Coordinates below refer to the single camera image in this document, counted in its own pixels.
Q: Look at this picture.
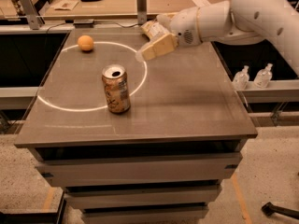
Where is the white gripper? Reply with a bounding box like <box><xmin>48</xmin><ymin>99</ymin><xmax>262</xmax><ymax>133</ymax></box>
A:
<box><xmin>135</xmin><ymin>7</ymin><xmax>202</xmax><ymax>62</ymax></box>

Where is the orange fruit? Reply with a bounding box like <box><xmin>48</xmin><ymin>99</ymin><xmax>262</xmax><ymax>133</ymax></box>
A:
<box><xmin>78</xmin><ymin>35</ymin><xmax>93</xmax><ymax>51</ymax></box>

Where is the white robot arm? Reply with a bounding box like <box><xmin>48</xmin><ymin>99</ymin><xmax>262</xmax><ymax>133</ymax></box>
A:
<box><xmin>136</xmin><ymin>0</ymin><xmax>299</xmax><ymax>74</ymax></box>

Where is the orange drink can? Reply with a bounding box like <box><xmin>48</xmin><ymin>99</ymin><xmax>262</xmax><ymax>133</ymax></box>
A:
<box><xmin>102</xmin><ymin>64</ymin><xmax>131</xmax><ymax>114</ymax></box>

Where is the white paper sheet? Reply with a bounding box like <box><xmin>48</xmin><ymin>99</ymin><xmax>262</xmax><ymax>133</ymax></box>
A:
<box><xmin>192</xmin><ymin>0</ymin><xmax>210</xmax><ymax>7</ymax></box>

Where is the left clear sanitizer bottle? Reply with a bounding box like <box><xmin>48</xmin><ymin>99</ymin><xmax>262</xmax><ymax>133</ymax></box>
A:
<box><xmin>233</xmin><ymin>65</ymin><xmax>249</xmax><ymax>90</ymax></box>

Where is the clear sanitizer bottle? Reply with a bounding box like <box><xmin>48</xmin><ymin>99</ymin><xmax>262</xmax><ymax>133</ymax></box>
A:
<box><xmin>233</xmin><ymin>65</ymin><xmax>249</xmax><ymax>90</ymax></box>
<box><xmin>253</xmin><ymin>63</ymin><xmax>273</xmax><ymax>89</ymax></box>

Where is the white paper card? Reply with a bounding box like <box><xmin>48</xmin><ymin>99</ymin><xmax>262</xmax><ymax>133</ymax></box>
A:
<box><xmin>51</xmin><ymin>0</ymin><xmax>78</xmax><ymax>10</ymax></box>

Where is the right clear sanitizer bottle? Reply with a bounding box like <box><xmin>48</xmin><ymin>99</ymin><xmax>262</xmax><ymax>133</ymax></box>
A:
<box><xmin>253</xmin><ymin>63</ymin><xmax>273</xmax><ymax>89</ymax></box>

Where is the black chair base leg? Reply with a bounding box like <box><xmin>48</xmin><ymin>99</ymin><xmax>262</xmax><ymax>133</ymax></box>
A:
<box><xmin>261</xmin><ymin>202</ymin><xmax>299</xmax><ymax>219</ymax></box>

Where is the middle metal bracket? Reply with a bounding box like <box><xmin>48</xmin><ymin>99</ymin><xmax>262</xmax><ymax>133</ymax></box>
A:
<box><xmin>136</xmin><ymin>0</ymin><xmax>147</xmax><ymax>25</ymax></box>

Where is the metal bracket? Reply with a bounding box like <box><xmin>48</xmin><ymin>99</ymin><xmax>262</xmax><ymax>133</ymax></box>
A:
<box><xmin>136</xmin><ymin>0</ymin><xmax>147</xmax><ymax>25</ymax></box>
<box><xmin>19</xmin><ymin>0</ymin><xmax>42</xmax><ymax>30</ymax></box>

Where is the black cable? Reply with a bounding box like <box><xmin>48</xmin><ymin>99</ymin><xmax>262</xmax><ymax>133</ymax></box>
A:
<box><xmin>44</xmin><ymin>20</ymin><xmax>142</xmax><ymax>35</ymax></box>

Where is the left metal bracket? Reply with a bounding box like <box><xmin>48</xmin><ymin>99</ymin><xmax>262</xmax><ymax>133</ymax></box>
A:
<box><xmin>19</xmin><ymin>0</ymin><xmax>42</xmax><ymax>30</ymax></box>

